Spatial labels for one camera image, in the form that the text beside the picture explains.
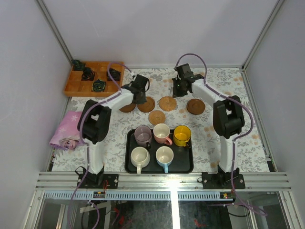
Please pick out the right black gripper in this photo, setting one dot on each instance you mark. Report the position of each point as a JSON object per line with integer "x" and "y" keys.
{"x": 176, "y": 93}

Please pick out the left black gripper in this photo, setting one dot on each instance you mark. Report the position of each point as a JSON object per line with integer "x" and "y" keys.
{"x": 139, "y": 99}

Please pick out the light brown wooden coaster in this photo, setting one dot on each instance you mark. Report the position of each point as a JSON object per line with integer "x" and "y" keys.
{"x": 148, "y": 106}

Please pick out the dark brown wooden coaster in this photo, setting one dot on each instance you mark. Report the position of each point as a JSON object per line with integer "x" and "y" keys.
{"x": 128, "y": 108}

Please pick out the woven rattan coaster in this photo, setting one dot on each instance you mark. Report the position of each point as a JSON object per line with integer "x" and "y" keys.
{"x": 167, "y": 103}
{"x": 156, "y": 117}

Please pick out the reddish brown wooden coaster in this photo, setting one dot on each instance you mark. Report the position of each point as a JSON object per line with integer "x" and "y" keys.
{"x": 195, "y": 106}

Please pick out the yellow glass mug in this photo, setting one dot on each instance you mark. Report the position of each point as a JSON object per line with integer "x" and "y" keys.
{"x": 182, "y": 136}

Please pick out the pink ceramic mug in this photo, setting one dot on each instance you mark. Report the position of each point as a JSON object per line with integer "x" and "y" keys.
{"x": 161, "y": 134}

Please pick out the light blue mug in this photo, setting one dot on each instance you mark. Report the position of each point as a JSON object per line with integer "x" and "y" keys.
{"x": 164, "y": 156}

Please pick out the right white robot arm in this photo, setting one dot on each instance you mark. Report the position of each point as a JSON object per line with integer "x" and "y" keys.
{"x": 228, "y": 118}

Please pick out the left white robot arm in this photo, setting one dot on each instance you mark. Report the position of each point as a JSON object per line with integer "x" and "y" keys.
{"x": 95, "y": 119}

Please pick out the green black rolled item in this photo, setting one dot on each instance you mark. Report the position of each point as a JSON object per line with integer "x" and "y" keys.
{"x": 98, "y": 86}

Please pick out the floral tablecloth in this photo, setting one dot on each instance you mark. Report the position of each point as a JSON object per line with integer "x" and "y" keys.
{"x": 251, "y": 155}

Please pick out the orange wooden divided box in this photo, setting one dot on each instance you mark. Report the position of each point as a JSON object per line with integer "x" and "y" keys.
{"x": 75, "y": 87}

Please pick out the purple glass mug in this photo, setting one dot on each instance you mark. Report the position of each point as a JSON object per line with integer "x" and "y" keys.
{"x": 143, "y": 136}

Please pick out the black serving tray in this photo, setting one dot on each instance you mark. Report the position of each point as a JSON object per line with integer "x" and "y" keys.
{"x": 182, "y": 161}

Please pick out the cream speckled mug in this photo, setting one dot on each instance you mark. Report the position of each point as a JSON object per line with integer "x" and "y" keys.
{"x": 140, "y": 158}

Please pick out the pink printed cloth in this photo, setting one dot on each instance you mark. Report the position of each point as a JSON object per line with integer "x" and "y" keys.
{"x": 67, "y": 135}

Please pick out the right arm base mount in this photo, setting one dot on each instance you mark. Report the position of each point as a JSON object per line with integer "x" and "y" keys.
{"x": 222, "y": 180}

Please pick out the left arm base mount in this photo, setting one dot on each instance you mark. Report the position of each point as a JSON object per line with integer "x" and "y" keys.
{"x": 100, "y": 180}

